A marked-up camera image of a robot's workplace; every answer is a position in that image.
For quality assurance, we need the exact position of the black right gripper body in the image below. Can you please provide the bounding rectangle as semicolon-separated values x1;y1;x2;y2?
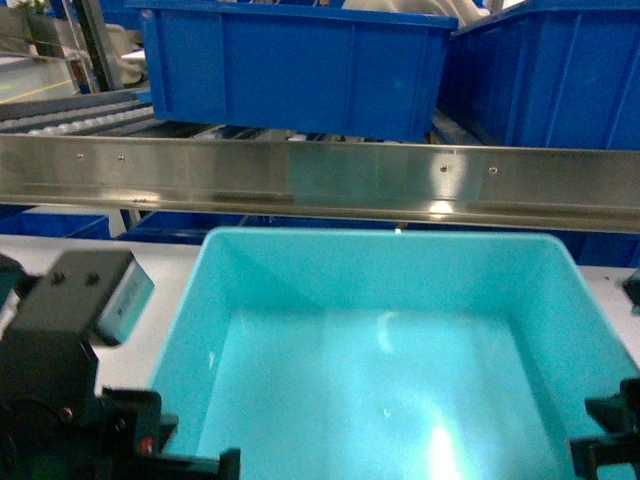
569;378;639;479

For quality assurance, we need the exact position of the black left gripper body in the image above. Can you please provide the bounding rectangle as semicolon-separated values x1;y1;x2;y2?
1;249;176;479

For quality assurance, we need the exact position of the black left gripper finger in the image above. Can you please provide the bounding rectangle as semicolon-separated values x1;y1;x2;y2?
129;448;241;480

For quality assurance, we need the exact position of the teal plastic bin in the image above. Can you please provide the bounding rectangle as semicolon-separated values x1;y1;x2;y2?
152;228;639;479

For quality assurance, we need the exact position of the blue bin far right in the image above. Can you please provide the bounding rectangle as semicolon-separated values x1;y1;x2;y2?
437;1;639;150

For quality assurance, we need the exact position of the blue plastic bin centre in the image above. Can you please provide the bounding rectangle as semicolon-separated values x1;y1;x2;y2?
133;1;458;142

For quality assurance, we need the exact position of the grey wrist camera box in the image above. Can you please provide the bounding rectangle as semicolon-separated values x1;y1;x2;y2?
93;251;155;347

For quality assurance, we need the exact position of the steel shelf front rail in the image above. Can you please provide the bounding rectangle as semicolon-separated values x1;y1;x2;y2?
1;135;639;233

